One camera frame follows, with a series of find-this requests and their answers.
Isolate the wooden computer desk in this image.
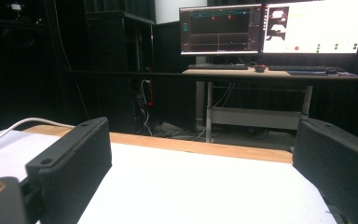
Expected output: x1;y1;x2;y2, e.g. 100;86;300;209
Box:
182;67;358;144

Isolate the dark-screen computer monitor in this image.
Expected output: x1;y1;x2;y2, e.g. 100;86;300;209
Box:
179;4;263;56

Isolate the black keyboard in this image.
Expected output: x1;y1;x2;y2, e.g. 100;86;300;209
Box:
268;64;344;72
186;63;250;71

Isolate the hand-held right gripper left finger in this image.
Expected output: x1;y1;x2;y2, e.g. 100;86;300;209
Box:
25;117;113;224

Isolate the black shelf cabinet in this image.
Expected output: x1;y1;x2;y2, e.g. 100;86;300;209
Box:
85;10;156;133

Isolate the white cable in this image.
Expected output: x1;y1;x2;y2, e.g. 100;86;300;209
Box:
0;117;75;151

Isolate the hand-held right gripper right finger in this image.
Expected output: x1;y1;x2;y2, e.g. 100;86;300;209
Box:
292;117;358;224

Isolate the white table cover sheet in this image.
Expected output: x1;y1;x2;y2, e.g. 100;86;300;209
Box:
0;129;338;224

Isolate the red power strip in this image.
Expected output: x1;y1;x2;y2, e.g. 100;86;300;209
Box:
147;79;154;107

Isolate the white-screen computer monitor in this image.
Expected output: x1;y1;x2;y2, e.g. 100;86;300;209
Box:
262;0;358;55

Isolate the bundle of floor cables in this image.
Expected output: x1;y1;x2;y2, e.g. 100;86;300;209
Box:
133;78;206;141

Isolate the dark mouse pad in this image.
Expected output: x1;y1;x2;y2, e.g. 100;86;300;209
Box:
286;69;358;77

